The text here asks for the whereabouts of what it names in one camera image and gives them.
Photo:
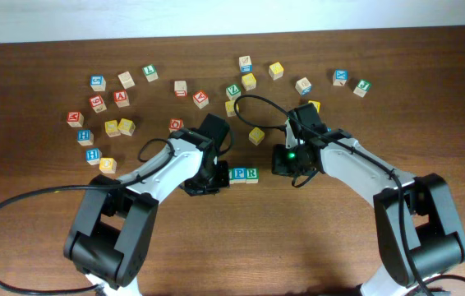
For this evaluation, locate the upper blue H block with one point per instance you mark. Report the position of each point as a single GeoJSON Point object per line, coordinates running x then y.
{"type": "Point", "coordinates": [85, 137]}

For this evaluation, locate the blue D letter block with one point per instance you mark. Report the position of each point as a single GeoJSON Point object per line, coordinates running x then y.
{"type": "Point", "coordinates": [303, 86]}

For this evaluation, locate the yellow top far block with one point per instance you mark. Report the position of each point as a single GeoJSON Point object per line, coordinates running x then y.
{"type": "Point", "coordinates": [276, 70]}

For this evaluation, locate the plain wooden block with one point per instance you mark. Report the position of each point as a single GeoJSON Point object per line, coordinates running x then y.
{"type": "Point", "coordinates": [126, 80]}

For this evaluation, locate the yellow top middle block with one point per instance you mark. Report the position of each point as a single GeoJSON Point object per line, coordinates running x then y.
{"type": "Point", "coordinates": [249, 82]}

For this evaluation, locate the yellow O letter block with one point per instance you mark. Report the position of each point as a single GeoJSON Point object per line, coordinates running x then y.
{"type": "Point", "coordinates": [108, 165]}

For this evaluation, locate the green V letter block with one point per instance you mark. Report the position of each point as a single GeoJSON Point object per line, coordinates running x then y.
{"type": "Point", "coordinates": [230, 176]}

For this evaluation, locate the green Z letter block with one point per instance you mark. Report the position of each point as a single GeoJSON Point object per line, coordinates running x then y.
{"type": "Point", "coordinates": [233, 92]}

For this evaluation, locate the yellow K letter block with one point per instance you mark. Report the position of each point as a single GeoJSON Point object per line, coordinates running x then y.
{"type": "Point", "coordinates": [316, 104]}

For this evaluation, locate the red M letter block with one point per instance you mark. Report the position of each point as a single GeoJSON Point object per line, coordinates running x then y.
{"type": "Point", "coordinates": [75, 119]}

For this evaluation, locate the yellow umbrella picture block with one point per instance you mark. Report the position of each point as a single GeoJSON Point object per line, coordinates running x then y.
{"type": "Point", "coordinates": [256, 136]}

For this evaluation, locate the yellow block right pair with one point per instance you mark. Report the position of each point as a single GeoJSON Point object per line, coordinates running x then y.
{"type": "Point", "coordinates": [126, 127]}

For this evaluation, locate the blue h block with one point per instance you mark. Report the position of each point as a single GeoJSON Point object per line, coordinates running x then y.
{"type": "Point", "coordinates": [93, 156]}
{"type": "Point", "coordinates": [85, 137]}

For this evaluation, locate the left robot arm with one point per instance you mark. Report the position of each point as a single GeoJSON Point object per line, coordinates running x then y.
{"type": "Point", "coordinates": [110, 237]}

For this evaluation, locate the blue S letter block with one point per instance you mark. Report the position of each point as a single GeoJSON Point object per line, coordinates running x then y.
{"type": "Point", "coordinates": [98, 83]}

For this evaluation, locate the yellow top bug block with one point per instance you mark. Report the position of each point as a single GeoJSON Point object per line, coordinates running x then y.
{"type": "Point", "coordinates": [231, 109]}

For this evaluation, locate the green R letter block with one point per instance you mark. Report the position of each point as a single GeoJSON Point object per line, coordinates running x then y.
{"type": "Point", "coordinates": [252, 175]}

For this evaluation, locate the red V letter block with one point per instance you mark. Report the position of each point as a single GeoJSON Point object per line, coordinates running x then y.
{"type": "Point", "coordinates": [201, 99]}

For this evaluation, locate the red 9 number block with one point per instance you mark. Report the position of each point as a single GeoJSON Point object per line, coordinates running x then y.
{"type": "Point", "coordinates": [97, 103]}

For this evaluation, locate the red I side block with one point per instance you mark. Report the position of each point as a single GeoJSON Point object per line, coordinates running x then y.
{"type": "Point", "coordinates": [180, 88]}

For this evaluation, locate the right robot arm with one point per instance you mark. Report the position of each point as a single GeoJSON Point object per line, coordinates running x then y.
{"type": "Point", "coordinates": [419, 232]}

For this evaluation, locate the blue X letter block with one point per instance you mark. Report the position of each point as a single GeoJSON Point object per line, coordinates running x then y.
{"type": "Point", "coordinates": [340, 77]}

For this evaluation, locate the green J letter block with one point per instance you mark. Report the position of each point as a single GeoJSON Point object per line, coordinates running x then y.
{"type": "Point", "coordinates": [362, 88]}

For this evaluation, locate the lower blue H block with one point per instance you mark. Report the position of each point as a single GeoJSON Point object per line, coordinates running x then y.
{"type": "Point", "coordinates": [93, 156]}

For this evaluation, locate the blue P letter block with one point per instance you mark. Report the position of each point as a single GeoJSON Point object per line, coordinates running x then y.
{"type": "Point", "coordinates": [238, 175]}

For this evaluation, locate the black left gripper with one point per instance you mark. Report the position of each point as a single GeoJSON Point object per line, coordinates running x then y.
{"type": "Point", "coordinates": [206, 185]}

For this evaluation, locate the blue side far block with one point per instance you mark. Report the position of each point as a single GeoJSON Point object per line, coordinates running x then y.
{"type": "Point", "coordinates": [245, 64]}

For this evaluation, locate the yellow block left pair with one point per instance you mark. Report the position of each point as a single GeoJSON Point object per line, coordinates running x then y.
{"type": "Point", "coordinates": [111, 128]}

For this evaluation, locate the green L letter block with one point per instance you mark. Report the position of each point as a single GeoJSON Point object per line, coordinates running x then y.
{"type": "Point", "coordinates": [150, 73]}

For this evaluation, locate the red A letter block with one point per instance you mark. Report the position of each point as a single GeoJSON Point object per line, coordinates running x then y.
{"type": "Point", "coordinates": [121, 98]}

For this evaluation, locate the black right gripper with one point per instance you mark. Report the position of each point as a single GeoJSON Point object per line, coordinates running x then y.
{"type": "Point", "coordinates": [279, 160]}

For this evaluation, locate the red O letter block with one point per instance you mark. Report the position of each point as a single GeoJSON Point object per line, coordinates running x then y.
{"type": "Point", "coordinates": [175, 124]}

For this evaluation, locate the yellow block pair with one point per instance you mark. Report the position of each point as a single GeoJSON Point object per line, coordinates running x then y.
{"type": "Point", "coordinates": [126, 127]}
{"type": "Point", "coordinates": [111, 128]}

